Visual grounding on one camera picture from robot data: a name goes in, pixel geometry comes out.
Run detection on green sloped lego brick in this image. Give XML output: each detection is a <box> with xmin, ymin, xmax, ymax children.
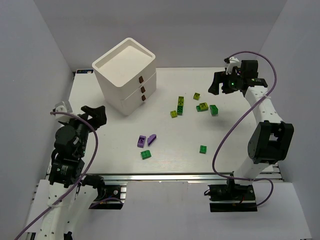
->
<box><xmin>209</xmin><ymin>105</ymin><xmax>219</xmax><ymax>116</ymax></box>

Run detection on yellow on green lego plate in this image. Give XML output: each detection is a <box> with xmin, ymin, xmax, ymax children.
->
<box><xmin>196</xmin><ymin>102</ymin><xmax>209</xmax><ymax>112</ymax></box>

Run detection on yellow-green and green lego stack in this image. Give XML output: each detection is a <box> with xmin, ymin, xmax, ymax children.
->
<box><xmin>177</xmin><ymin>96</ymin><xmax>184</xmax><ymax>116</ymax></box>

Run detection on purple lego brick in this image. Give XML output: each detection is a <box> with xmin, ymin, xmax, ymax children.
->
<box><xmin>137</xmin><ymin>135</ymin><xmax>146</xmax><ymax>148</ymax></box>

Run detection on white three-drawer cabinet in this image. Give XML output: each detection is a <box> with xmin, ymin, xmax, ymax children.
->
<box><xmin>92</xmin><ymin>37</ymin><xmax>157</xmax><ymax>116</ymax></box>

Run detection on yellow-green small lego brick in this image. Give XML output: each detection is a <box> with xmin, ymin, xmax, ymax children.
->
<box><xmin>170</xmin><ymin>110</ymin><xmax>178</xmax><ymax>118</ymax></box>

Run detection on purple sloped lego piece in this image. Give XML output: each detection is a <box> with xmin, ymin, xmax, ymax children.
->
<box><xmin>147</xmin><ymin>134</ymin><xmax>157</xmax><ymax>146</ymax></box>

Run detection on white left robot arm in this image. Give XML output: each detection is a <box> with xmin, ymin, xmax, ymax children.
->
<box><xmin>35</xmin><ymin>105</ymin><xmax>107</xmax><ymax>240</ymax></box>

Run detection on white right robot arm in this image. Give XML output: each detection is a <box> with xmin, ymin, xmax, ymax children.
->
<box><xmin>208</xmin><ymin>57</ymin><xmax>294</xmax><ymax>186</ymax></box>

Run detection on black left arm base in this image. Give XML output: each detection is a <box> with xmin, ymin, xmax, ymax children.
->
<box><xmin>80</xmin><ymin>175</ymin><xmax>123</xmax><ymax>210</ymax></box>

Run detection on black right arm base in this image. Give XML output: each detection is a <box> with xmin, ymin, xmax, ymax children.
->
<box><xmin>203</xmin><ymin>184</ymin><xmax>258</xmax><ymax>213</ymax></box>

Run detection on blue label sticker left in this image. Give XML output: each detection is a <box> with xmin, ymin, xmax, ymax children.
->
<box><xmin>76</xmin><ymin>69</ymin><xmax>94</xmax><ymax>74</ymax></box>

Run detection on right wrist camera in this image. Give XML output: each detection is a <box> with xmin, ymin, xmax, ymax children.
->
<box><xmin>224</xmin><ymin>56</ymin><xmax>241</xmax><ymax>75</ymax></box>

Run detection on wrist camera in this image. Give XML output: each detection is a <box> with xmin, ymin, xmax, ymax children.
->
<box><xmin>224</xmin><ymin>56</ymin><xmax>241</xmax><ymax>75</ymax></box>
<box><xmin>52</xmin><ymin>100</ymin><xmax>73</xmax><ymax>123</ymax></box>

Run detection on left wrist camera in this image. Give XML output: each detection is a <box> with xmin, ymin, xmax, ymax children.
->
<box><xmin>52</xmin><ymin>100</ymin><xmax>73</xmax><ymax>123</ymax></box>

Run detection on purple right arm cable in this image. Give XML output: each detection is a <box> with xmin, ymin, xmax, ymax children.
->
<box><xmin>212</xmin><ymin>50</ymin><xmax>278</xmax><ymax>207</ymax></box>

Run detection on aluminium table rail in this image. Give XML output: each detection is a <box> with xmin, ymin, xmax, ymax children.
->
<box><xmin>44</xmin><ymin>172</ymin><xmax>285</xmax><ymax>185</ymax></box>

